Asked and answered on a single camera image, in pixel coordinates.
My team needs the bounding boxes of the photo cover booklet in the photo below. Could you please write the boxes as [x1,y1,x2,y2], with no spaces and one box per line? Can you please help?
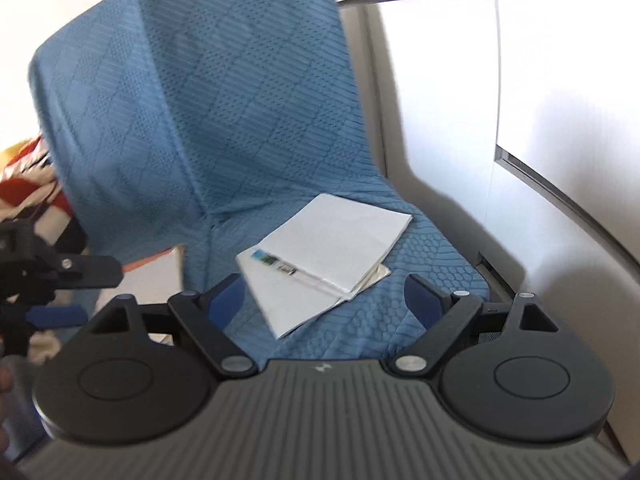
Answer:
[236,247,348,341]

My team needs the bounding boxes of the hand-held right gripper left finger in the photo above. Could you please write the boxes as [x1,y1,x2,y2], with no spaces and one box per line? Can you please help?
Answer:
[87,274,261,380]

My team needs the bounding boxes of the person's leg in jeans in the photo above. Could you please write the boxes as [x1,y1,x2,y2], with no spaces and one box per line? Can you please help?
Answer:
[0,355,53,463]

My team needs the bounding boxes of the large white paper sheet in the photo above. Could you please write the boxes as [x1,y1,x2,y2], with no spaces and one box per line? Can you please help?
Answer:
[259,192,414,296]

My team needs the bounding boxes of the red white black striped blanket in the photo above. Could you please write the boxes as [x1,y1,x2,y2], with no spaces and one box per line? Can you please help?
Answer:
[0,132,91,261]

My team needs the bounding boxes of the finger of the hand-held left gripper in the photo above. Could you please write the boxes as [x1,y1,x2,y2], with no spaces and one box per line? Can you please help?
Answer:
[47,255,124,290]
[27,303,90,330]

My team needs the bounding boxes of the blue textured sofa cover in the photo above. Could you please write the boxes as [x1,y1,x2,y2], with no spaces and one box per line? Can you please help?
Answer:
[27,0,491,361]

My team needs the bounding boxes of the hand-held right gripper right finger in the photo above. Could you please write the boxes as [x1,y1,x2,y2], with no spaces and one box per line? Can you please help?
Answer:
[387,274,562,377]

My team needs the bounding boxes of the orange white illustrated book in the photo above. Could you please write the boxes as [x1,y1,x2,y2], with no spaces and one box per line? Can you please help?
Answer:
[92,245,187,346]

